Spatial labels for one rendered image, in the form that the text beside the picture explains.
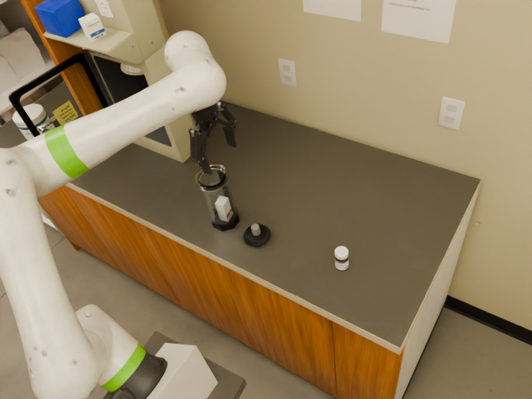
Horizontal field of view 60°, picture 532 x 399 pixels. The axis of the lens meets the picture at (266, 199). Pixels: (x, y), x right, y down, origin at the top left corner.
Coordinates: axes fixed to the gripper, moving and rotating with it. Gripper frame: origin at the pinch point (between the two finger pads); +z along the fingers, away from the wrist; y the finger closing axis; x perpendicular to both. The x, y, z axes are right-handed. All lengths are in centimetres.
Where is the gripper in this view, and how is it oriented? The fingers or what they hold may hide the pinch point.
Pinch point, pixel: (218, 155)
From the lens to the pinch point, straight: 139.9
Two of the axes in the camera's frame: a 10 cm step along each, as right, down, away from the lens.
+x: 8.3, 3.4, -4.4
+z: 1.5, 6.3, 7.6
